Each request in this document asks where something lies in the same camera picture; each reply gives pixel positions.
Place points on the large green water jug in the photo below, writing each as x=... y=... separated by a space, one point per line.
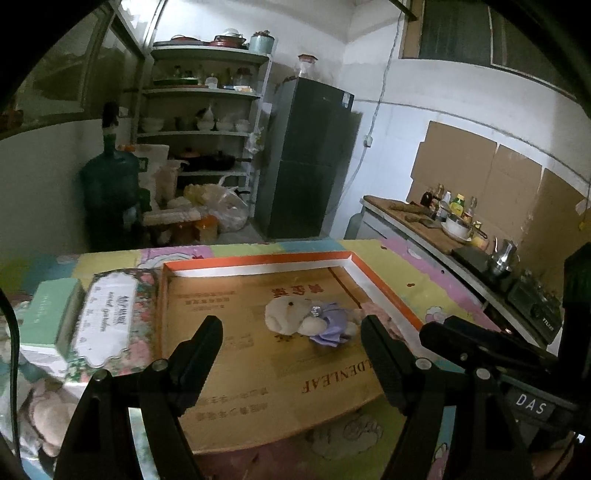
x=111 y=194

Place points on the black gas stove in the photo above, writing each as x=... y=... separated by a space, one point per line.
x=538 y=304

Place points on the white sack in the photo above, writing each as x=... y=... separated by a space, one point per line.
x=154 y=170

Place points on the gas cylinder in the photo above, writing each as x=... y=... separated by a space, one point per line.
x=354 y=227

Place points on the dark grey refrigerator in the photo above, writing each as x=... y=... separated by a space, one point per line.
x=304 y=157

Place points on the clear plastic bags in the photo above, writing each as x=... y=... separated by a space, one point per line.
x=219 y=207

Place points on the white bowl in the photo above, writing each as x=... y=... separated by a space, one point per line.
x=456 y=227

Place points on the floral tissue pack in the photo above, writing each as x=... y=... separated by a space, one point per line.
x=106 y=318

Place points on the red bowls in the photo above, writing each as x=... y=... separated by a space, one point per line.
x=228 y=40

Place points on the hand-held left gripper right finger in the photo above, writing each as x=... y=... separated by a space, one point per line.
x=381 y=357

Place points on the black water pump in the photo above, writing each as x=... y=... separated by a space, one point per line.
x=111 y=120

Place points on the glass jar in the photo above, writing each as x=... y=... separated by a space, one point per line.
x=308 y=67

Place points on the white shelf unit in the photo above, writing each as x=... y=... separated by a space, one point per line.
x=258 y=115

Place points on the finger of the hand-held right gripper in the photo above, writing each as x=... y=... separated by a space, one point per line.
x=450 y=346
x=498 y=339

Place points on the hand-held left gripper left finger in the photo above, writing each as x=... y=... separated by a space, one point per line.
x=207 y=351

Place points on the glass window frame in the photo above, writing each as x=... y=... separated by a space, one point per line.
x=443 y=32

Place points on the group of condiment bottles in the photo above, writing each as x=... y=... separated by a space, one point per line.
x=455 y=205

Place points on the black wok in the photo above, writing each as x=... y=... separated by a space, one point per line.
x=212 y=161

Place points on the kitchen counter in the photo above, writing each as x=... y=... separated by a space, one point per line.
x=415 y=240

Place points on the wooden cutting board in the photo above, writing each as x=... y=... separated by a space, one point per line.
x=406 y=214

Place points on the black induction cooker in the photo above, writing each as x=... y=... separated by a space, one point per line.
x=473 y=258

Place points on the teal pot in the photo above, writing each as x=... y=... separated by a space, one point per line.
x=262 y=43

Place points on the steel kettle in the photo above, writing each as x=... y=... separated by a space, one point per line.
x=503 y=259

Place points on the cardboard sheet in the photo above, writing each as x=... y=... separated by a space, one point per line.
x=452 y=157
x=515 y=194
x=556 y=226

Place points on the colourful printed mat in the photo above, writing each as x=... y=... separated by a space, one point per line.
x=406 y=264

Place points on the cream plush toy purple dress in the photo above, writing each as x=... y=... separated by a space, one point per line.
x=286 y=316

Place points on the orange-rimmed cardboard box tray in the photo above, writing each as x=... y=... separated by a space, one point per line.
x=258 y=369

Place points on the pale green box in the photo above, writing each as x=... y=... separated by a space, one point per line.
x=46 y=314

